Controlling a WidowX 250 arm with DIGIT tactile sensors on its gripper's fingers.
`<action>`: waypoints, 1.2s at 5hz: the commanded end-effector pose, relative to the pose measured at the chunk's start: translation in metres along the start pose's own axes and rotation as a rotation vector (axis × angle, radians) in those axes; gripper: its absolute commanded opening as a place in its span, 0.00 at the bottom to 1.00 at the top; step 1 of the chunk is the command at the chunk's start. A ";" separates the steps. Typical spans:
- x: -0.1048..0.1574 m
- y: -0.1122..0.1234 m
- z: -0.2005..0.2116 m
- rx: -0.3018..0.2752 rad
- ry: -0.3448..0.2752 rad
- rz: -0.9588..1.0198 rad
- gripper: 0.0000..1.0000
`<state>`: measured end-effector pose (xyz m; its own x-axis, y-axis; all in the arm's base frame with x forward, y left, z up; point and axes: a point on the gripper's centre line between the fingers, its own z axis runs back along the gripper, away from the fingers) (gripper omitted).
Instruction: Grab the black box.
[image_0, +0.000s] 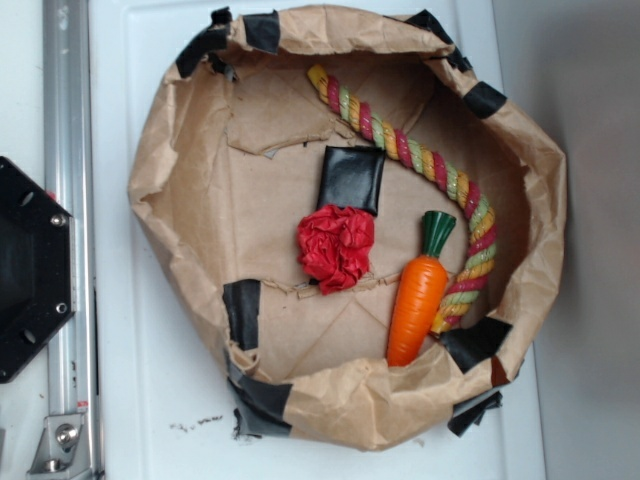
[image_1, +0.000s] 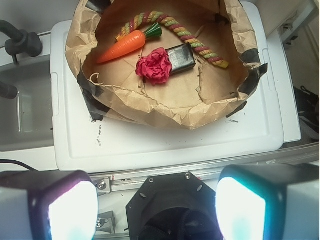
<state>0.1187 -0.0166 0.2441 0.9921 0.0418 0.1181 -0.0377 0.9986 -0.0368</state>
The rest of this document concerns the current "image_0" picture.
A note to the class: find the brown paper bag bin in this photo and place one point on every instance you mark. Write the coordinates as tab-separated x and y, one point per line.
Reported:
229	163

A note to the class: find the metal corner bracket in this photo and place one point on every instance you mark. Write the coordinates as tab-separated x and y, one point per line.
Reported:
63	449

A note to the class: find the red crumpled paper ball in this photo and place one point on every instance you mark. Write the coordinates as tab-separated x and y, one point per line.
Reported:
335	244

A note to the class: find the orange plastic toy carrot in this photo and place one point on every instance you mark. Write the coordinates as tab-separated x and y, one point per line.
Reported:
422	285

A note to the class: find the multicolour twisted rope toy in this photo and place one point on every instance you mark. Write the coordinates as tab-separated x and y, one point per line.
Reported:
480	216

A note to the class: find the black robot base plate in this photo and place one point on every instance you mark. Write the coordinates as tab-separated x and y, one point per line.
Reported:
36	269

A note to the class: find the black box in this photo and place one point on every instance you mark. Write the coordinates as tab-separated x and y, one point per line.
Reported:
352	177

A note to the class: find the aluminium extrusion rail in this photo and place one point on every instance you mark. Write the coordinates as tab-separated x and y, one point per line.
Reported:
72	353

